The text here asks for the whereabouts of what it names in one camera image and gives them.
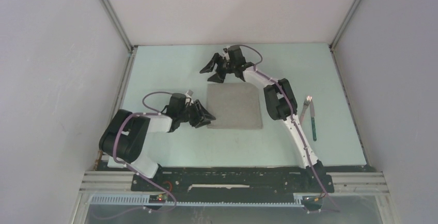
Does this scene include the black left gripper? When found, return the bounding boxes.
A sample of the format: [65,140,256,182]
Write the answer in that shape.
[178,100,215,129]

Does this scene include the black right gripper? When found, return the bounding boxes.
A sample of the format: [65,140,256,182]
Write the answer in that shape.
[201,52,237,83]

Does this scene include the grey cloth napkin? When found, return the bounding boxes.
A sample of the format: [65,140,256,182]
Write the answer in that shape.
[207,83,263,130]

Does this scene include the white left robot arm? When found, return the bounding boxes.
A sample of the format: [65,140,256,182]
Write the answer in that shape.
[99,91,216,191]

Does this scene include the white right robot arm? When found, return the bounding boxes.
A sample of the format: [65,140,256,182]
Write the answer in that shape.
[199,44,324,192]

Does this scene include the left small circuit board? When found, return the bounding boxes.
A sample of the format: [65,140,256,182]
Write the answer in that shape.
[148,195,167,204]

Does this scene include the small circuit board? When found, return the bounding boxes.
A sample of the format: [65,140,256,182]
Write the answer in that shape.
[302,196,323,204]
[148,195,167,204]

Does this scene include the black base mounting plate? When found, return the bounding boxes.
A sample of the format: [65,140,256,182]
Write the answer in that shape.
[131,167,334,202]

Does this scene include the right small circuit board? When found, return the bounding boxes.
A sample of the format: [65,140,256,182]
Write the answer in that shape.
[302,196,323,204]

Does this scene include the fork with pink handle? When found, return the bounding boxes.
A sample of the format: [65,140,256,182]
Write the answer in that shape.
[299,95,315,123]

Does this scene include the knife with teal handle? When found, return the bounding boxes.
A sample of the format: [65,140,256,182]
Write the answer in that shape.
[309,100,317,141]

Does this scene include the white slotted cable duct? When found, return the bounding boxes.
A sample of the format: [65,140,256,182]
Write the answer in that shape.
[90,194,303,207]

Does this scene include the left aluminium frame post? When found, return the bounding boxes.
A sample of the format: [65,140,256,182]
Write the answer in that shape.
[100,0,134,53]

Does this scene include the aluminium frame post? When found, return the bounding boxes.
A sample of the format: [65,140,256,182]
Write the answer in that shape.
[100,0,134,53]
[329,0,362,53]

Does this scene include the right aluminium frame post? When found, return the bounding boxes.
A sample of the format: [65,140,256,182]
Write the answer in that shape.
[329,0,362,53]

